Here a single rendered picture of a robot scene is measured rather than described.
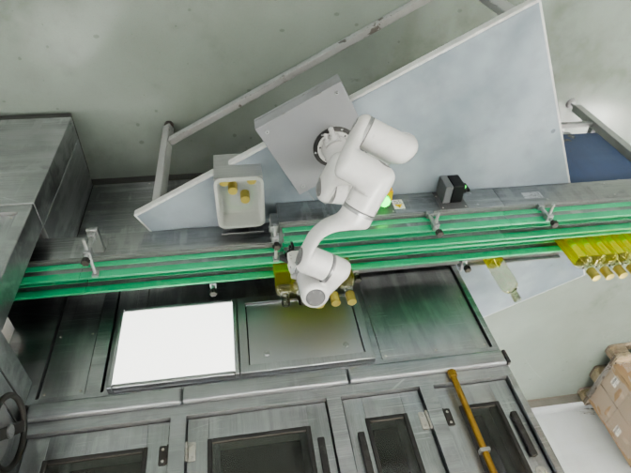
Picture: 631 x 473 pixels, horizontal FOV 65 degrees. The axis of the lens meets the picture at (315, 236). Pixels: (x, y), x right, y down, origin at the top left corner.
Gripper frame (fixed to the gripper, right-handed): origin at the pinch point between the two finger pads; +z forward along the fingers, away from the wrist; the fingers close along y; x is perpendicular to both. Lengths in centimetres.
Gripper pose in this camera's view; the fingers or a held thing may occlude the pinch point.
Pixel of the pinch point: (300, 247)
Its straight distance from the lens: 153.1
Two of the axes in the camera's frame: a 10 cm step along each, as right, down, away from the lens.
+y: 9.9, -0.8, 1.4
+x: -0.1, -9.0, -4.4
